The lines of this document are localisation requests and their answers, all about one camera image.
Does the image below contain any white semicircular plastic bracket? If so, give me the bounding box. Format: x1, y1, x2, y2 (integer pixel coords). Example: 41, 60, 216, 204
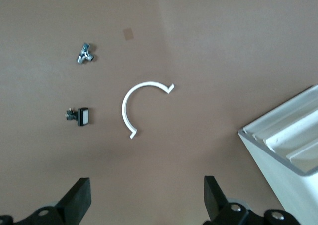
121, 80, 175, 139

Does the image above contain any black button white square face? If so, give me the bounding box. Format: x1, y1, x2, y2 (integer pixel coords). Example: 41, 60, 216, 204
65, 107, 90, 127

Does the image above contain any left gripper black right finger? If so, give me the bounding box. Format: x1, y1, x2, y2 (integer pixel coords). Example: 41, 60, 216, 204
203, 175, 300, 225

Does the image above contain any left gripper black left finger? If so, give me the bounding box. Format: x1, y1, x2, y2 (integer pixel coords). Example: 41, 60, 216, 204
0, 177, 91, 225

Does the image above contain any brown tape patch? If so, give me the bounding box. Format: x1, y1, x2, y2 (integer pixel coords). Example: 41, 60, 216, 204
122, 27, 135, 41

